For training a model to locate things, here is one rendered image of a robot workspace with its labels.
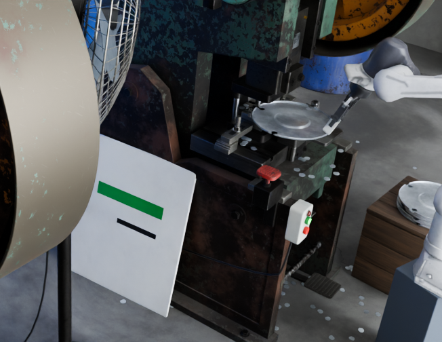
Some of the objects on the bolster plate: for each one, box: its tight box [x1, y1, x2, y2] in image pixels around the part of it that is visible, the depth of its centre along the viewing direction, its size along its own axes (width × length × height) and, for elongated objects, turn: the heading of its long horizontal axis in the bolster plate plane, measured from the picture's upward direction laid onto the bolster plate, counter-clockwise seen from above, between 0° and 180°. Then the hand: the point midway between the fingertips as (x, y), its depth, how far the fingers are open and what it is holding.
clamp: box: [214, 115, 253, 155], centre depth 257 cm, size 6×17×10 cm, turn 136°
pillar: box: [231, 98, 240, 124], centre depth 264 cm, size 2×2×14 cm
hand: (331, 125), depth 254 cm, fingers closed
